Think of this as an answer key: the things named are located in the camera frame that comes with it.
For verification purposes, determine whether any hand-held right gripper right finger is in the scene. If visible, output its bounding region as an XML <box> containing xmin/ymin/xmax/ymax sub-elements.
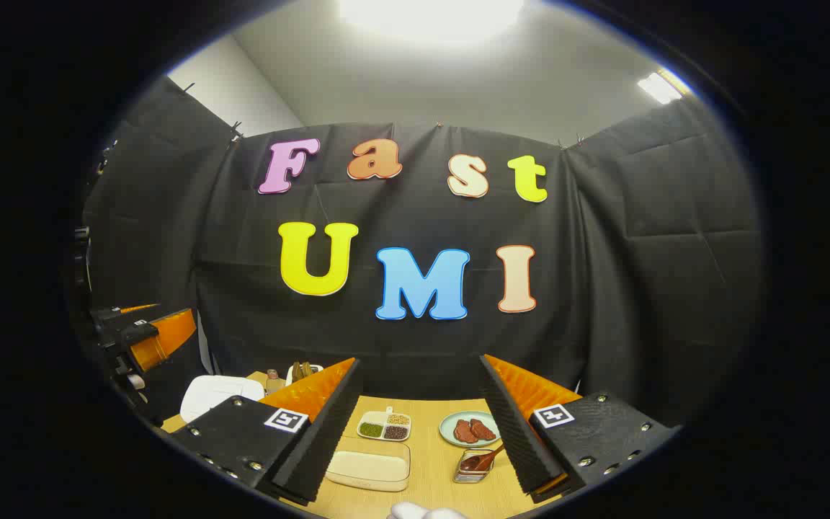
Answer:
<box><xmin>478</xmin><ymin>354</ymin><xmax>682</xmax><ymax>503</ymax></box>

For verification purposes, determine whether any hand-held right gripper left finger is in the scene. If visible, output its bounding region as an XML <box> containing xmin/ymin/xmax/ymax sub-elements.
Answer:
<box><xmin>170</xmin><ymin>358</ymin><xmax>363</xmax><ymax>505</ymax></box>

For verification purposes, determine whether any dark wooden spoon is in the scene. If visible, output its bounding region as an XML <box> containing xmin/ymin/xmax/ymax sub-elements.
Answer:
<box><xmin>458</xmin><ymin>443</ymin><xmax>506</xmax><ymax>473</ymax></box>

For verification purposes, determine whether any clear box of rice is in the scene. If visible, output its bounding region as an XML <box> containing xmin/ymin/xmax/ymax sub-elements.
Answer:
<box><xmin>326</xmin><ymin>437</ymin><xmax>411</xmax><ymax>492</ymax></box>

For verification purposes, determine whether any metal wire chopstick holder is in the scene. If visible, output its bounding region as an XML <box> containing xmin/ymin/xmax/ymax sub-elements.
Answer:
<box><xmin>453</xmin><ymin>448</ymin><xmax>496</xmax><ymax>484</ymax></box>

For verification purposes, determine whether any white rice cooker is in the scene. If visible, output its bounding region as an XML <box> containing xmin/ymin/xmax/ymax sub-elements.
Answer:
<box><xmin>180</xmin><ymin>375</ymin><xmax>266</xmax><ymax>424</ymax></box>

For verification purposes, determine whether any pale green plate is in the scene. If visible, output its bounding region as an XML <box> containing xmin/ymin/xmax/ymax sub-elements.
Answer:
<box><xmin>439</xmin><ymin>411</ymin><xmax>502</xmax><ymax>449</ymax></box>

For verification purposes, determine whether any white divided dish of beans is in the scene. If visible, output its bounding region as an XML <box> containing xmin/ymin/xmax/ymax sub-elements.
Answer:
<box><xmin>357</xmin><ymin>407</ymin><xmax>412</xmax><ymax>442</ymax></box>

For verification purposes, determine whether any black backdrop cloth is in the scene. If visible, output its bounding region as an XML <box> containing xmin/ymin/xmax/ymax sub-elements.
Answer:
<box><xmin>80</xmin><ymin>76</ymin><xmax>765</xmax><ymax>433</ymax></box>

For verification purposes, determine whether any small ceiling light panel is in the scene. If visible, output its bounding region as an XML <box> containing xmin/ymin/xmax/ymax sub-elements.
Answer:
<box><xmin>637</xmin><ymin>68</ymin><xmax>690</xmax><ymax>105</ymax></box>

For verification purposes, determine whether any large ceiling light panel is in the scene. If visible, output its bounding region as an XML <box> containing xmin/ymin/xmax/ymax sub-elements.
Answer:
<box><xmin>339</xmin><ymin>0</ymin><xmax>524</xmax><ymax>37</ymax></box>

